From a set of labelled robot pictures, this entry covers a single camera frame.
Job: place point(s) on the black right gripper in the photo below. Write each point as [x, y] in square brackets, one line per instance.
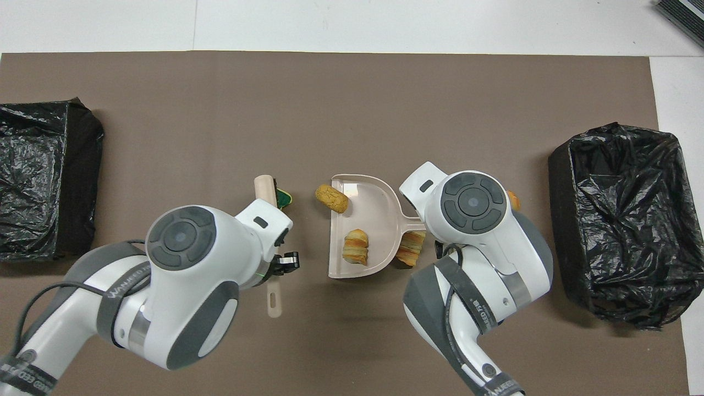
[440, 249]

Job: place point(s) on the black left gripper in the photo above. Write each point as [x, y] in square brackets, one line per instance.
[279, 245]

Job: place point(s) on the striped orange cream croissant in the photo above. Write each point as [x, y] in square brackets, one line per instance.
[411, 248]

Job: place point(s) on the pale flaky bread piece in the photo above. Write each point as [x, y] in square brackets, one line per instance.
[355, 247]

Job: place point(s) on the beige plastic dustpan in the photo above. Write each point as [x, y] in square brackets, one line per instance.
[374, 220]

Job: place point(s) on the brown bread roll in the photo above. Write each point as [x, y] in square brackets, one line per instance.
[331, 198]

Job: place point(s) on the orange croissant with broken end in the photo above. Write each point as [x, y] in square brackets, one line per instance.
[515, 201]

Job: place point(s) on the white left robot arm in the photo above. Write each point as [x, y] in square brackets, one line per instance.
[181, 236]

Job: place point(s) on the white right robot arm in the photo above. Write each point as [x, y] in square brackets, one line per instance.
[473, 203]

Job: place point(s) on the open bin with black bag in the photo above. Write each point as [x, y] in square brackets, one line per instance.
[621, 220]

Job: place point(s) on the bin wrapped in black bag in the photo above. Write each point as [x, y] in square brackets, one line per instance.
[38, 181]

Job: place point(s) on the brown table mat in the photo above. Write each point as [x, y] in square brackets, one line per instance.
[330, 110]

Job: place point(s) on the dark grey ribbed device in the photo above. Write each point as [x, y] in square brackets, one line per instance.
[682, 19]

